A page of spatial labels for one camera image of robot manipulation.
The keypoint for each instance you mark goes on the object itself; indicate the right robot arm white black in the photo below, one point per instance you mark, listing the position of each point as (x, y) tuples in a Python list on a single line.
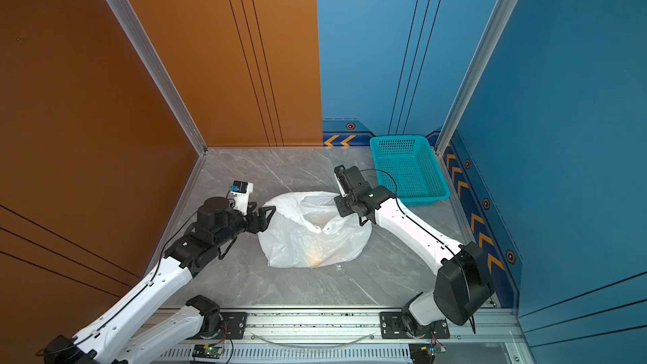
[(463, 279)]

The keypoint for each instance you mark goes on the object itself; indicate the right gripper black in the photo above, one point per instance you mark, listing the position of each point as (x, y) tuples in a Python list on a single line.
[(342, 210)]

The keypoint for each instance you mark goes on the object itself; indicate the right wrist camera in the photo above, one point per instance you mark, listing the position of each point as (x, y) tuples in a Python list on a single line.
[(348, 178)]

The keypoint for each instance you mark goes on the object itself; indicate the right circuit board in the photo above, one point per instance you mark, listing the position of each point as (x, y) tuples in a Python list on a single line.
[(425, 353)]

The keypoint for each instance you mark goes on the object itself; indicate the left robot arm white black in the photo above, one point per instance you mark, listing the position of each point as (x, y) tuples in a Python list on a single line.
[(206, 236)]

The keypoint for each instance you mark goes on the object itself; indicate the circuit board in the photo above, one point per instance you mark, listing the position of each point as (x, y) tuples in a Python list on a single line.
[(425, 353), (208, 352)]

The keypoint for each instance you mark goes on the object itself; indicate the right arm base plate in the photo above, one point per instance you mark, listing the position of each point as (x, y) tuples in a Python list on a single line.
[(399, 325)]

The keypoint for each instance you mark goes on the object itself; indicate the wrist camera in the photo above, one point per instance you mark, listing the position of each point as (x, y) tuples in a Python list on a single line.
[(240, 192), (348, 178)]

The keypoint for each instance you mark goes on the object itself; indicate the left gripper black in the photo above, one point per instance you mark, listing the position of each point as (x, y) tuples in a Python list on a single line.
[(262, 223)]

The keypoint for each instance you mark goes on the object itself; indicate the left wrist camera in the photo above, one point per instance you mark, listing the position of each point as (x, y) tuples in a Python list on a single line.
[(240, 192)]

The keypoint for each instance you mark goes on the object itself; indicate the left circuit board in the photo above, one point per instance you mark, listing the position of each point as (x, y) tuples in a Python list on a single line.
[(208, 352)]

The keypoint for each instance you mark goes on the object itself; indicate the teal plastic basket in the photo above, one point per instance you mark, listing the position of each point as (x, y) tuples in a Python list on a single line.
[(407, 166)]

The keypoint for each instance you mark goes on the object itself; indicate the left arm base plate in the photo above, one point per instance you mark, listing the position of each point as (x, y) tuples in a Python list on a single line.
[(218, 326)]

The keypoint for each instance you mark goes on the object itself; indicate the aluminium front rail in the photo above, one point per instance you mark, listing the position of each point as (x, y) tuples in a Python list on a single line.
[(341, 325)]

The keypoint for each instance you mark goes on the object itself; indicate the white plastic bag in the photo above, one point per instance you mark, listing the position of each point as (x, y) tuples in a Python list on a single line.
[(307, 231)]

